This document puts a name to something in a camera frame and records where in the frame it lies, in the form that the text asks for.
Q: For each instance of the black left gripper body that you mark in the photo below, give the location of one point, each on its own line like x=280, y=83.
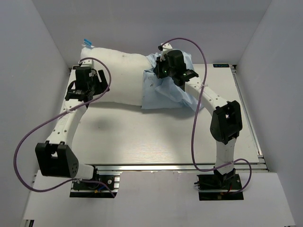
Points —
x=96, y=87

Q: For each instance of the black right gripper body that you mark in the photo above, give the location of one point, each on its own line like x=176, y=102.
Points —
x=163, y=69

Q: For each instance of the light blue pillowcase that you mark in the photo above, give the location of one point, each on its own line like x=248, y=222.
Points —
x=163, y=93

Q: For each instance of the white pillow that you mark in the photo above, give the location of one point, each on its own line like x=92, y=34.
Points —
x=126, y=72

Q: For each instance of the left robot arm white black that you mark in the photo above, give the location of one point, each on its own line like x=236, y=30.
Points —
x=55, y=156

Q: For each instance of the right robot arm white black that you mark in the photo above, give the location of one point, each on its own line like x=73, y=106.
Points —
x=226, y=121

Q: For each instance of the blue pillow tag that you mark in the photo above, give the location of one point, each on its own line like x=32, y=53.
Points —
x=87, y=43

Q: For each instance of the blue sticker right corner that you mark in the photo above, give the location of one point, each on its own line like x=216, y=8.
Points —
x=222, y=65

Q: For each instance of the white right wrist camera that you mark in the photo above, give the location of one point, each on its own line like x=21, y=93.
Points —
x=164, y=49

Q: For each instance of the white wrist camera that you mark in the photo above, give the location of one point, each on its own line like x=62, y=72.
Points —
x=164, y=49
x=86, y=63

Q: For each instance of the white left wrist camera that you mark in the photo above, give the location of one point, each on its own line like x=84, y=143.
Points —
x=86, y=63

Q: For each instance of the aluminium table front rail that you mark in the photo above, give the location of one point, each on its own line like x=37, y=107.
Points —
x=240, y=166

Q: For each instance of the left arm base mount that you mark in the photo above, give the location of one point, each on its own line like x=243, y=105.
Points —
x=102, y=185

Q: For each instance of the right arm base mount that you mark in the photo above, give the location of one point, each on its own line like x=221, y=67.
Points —
x=210, y=188

